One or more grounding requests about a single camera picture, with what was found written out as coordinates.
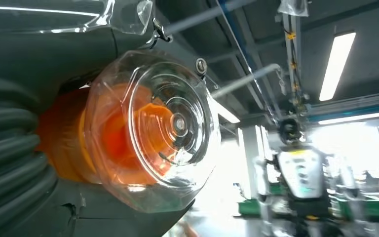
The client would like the straight grey ceiling pipe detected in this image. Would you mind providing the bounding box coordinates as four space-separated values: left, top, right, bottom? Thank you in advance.
166 0 256 35

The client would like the background humanoid robot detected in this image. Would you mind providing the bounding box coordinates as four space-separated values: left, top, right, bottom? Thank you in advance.
253 118 357 237

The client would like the bent grey ceiling pipe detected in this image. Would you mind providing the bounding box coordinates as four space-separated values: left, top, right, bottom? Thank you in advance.
210 63 287 99

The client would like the long ceiling light strip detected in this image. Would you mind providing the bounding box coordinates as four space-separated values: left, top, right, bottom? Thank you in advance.
318 109 379 125

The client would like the overhead hoist rail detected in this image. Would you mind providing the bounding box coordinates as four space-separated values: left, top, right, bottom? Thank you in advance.
276 0 311 131

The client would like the orange detergent bottle clear cap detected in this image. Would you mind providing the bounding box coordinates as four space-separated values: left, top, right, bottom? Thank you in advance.
36 49 222 214

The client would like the wide ceiling light panel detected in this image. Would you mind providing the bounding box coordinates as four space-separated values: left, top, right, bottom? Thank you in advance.
319 32 357 102

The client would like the green workbench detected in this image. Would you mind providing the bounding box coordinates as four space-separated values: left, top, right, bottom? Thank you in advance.
237 198 262 217

